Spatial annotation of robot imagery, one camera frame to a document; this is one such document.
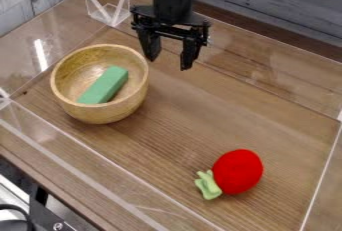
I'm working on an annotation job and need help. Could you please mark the red plush strawberry toy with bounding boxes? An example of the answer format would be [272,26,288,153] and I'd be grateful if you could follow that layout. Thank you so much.
[194,149,265,200]

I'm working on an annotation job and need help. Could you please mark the clear acrylic tray wall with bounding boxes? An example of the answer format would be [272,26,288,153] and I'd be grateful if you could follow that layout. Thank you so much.
[0,95,225,231]

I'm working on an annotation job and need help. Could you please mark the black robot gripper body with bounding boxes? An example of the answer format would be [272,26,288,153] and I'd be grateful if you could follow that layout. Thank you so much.
[131,0,210,46]

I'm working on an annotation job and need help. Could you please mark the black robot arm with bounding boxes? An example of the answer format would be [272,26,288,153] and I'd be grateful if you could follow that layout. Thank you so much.
[130,0,211,71]

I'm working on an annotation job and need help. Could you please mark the clear acrylic corner bracket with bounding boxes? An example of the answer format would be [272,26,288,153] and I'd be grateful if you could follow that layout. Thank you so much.
[86,0,131,28]

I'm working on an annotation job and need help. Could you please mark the green foam block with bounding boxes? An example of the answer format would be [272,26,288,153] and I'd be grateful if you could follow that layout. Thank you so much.
[76,66,129,104]

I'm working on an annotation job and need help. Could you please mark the black table leg bracket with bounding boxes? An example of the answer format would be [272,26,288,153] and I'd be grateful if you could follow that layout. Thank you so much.
[30,185,78,231]

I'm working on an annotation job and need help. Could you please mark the brown wooden bowl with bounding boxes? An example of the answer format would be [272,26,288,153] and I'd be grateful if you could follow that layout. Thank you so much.
[51,44,149,124]

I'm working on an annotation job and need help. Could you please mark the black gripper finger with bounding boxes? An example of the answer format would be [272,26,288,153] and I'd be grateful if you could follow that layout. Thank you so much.
[138,28,162,61]
[181,37,202,71]

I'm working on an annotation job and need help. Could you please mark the black cable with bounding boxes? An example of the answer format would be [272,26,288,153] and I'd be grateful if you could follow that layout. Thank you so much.
[0,203,35,231]

